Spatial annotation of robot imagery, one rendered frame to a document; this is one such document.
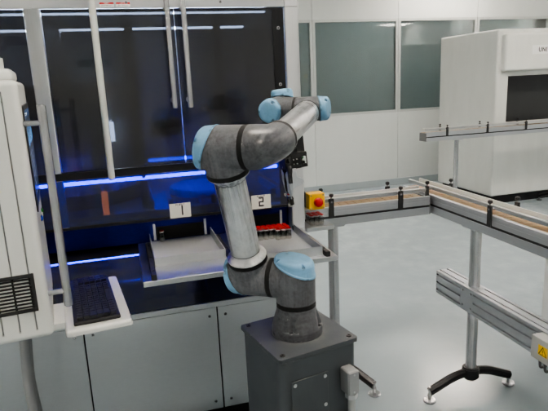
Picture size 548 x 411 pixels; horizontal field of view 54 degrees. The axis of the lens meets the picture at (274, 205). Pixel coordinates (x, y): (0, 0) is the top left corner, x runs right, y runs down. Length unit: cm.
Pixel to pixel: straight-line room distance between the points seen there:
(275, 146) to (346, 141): 609
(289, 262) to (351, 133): 598
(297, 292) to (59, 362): 121
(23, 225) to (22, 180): 13
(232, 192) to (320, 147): 589
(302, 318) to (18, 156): 91
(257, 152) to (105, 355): 136
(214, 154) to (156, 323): 116
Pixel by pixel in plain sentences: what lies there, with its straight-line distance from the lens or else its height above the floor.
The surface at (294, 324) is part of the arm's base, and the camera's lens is 156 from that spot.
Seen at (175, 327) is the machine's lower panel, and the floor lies 51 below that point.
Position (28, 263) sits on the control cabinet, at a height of 104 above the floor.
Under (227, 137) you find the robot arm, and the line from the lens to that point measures 134.
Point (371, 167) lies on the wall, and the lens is 761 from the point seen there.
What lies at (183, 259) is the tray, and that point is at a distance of 200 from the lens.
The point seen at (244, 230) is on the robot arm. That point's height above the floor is 112.
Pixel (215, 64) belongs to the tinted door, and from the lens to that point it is 220.
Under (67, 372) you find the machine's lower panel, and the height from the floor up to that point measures 40.
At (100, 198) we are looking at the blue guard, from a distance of 220.
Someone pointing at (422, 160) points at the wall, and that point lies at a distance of 799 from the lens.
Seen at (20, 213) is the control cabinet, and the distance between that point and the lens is 167.
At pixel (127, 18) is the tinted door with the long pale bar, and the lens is 218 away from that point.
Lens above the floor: 151
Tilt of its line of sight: 13 degrees down
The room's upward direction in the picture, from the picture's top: 3 degrees counter-clockwise
